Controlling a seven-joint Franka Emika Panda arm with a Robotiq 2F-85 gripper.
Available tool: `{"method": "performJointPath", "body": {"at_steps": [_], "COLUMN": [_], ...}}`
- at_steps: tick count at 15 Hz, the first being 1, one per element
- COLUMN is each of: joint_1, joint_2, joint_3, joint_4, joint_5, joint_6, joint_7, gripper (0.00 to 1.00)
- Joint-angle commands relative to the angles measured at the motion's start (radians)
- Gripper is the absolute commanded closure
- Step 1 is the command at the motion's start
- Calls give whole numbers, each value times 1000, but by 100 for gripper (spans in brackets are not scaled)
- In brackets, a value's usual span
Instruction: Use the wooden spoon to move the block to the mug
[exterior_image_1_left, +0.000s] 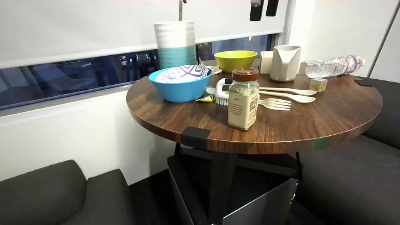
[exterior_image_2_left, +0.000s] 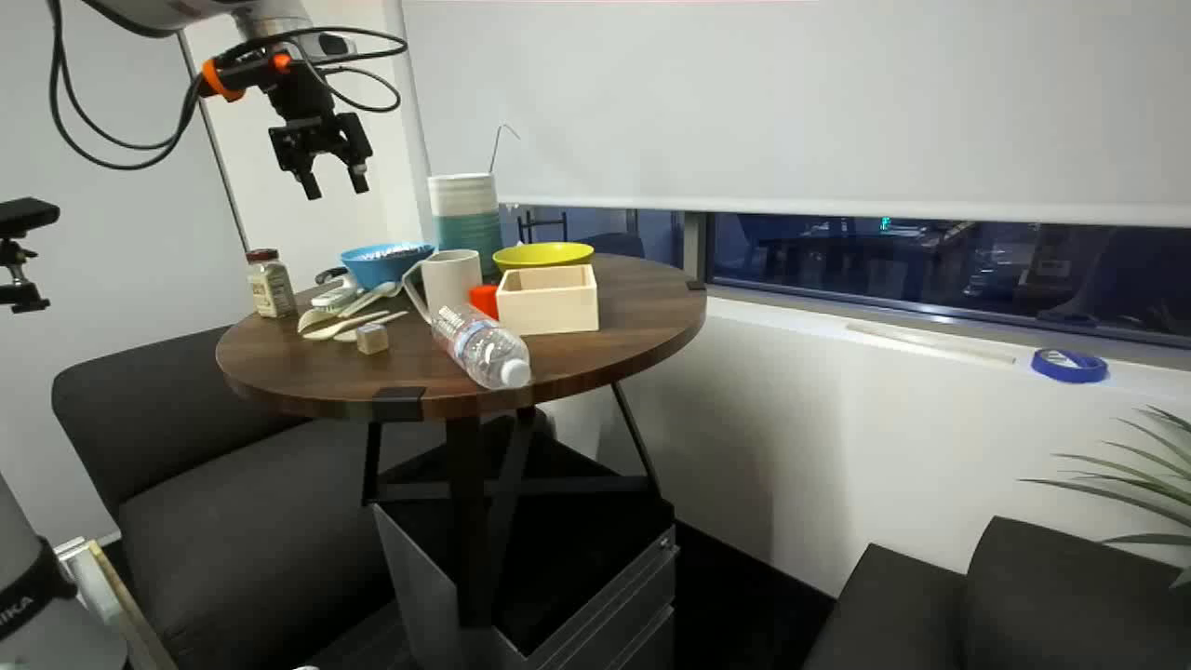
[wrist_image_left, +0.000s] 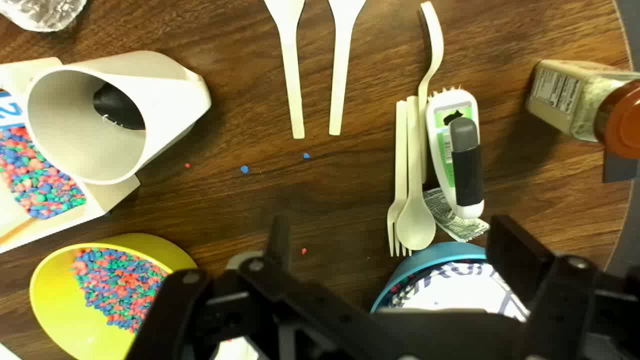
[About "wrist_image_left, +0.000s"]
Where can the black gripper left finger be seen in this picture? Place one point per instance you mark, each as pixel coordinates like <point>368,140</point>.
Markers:
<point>279,242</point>

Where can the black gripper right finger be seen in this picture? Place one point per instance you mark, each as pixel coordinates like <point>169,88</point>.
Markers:
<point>521,259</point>

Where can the blue bowl with cloth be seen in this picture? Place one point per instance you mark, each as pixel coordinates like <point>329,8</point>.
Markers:
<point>449,277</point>

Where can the white dish brush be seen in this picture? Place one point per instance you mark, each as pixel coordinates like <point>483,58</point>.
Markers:
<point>452,122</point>

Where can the spice jar red lid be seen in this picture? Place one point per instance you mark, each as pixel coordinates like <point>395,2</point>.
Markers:
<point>588,101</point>

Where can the yellow bowl with beads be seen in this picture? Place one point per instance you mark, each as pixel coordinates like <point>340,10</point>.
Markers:
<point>90,298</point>

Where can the curved wooden fork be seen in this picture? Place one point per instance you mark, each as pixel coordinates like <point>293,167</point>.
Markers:
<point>434,56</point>

